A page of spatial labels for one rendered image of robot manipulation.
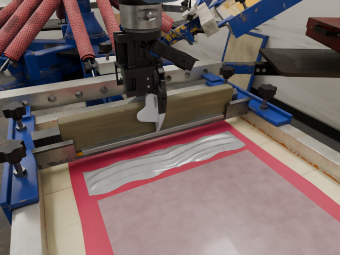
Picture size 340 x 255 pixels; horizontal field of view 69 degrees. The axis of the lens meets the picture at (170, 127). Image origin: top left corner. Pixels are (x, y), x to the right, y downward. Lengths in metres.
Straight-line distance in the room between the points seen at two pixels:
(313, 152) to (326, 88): 2.10
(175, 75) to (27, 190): 0.53
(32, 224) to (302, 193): 0.45
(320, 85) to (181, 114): 2.21
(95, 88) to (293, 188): 0.54
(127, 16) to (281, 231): 0.43
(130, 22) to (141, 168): 0.27
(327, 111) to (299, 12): 0.95
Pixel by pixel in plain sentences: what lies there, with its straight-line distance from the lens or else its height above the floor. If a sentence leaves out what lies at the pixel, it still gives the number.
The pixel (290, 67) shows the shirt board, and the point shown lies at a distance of 1.23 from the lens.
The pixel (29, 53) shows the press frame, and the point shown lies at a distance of 1.10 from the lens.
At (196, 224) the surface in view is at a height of 0.96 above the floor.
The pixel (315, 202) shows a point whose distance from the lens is 0.52.
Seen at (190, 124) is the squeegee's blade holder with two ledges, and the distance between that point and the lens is 0.59.
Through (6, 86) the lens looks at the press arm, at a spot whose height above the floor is 0.93.
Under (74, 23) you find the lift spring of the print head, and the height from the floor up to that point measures 1.15.
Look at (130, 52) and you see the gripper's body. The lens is 0.48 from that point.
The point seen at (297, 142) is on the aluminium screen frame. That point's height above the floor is 0.98.
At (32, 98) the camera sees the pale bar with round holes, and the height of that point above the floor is 1.03.
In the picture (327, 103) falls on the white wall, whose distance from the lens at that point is 2.69.
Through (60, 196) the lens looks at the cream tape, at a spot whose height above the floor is 0.96.
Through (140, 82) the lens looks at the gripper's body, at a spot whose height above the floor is 1.12.
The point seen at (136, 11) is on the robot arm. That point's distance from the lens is 0.46.
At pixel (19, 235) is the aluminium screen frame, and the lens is 0.43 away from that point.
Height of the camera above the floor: 1.29
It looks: 32 degrees down
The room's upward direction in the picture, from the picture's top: straight up
